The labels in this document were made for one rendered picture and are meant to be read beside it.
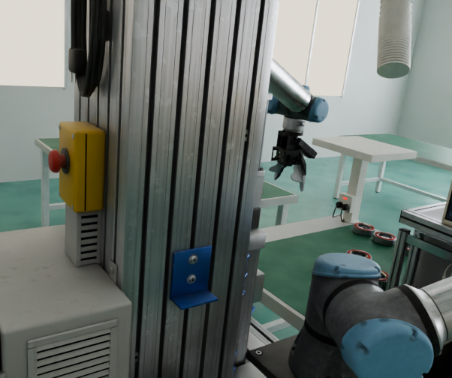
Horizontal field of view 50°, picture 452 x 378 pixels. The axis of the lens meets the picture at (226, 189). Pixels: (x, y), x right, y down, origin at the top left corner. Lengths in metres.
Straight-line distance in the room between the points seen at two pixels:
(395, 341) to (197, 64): 0.49
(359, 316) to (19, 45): 4.83
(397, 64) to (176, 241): 1.98
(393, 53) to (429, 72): 6.51
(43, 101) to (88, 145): 4.65
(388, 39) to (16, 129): 3.88
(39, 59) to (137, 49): 4.68
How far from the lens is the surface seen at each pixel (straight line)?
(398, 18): 2.72
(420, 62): 9.24
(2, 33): 5.27
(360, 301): 0.79
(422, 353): 0.77
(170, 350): 0.90
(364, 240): 2.49
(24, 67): 5.33
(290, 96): 1.38
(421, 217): 1.76
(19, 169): 5.50
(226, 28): 0.76
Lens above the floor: 1.61
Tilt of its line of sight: 17 degrees down
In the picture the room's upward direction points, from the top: 6 degrees clockwise
